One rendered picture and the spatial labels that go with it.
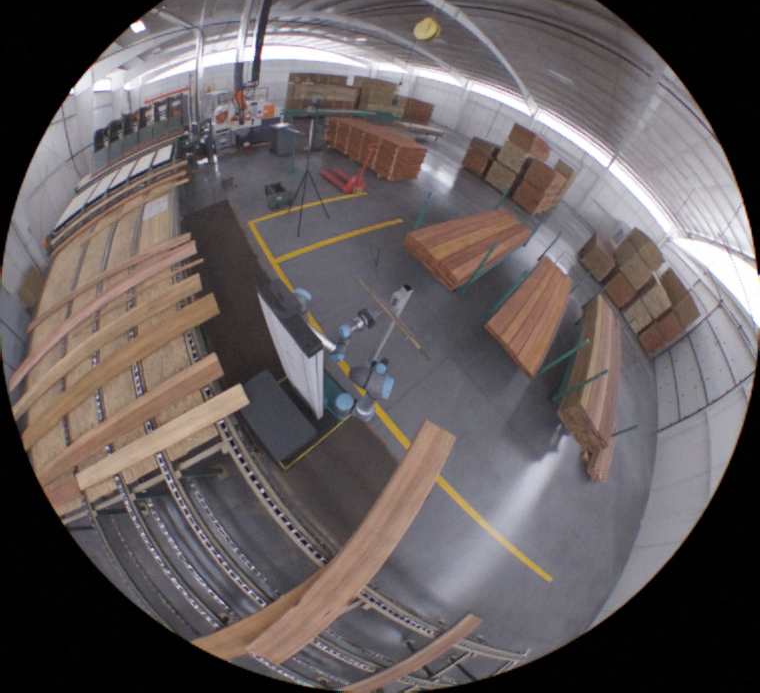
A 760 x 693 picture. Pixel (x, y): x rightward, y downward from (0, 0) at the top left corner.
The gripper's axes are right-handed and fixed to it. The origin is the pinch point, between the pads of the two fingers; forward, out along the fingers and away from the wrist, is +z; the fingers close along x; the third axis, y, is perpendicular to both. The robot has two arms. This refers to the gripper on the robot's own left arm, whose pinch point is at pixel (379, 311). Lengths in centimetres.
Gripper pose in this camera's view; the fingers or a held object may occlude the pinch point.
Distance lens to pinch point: 156.8
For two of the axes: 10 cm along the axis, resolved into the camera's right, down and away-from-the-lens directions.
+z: 7.5, -4.3, 5.1
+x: -6.0, -7.5, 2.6
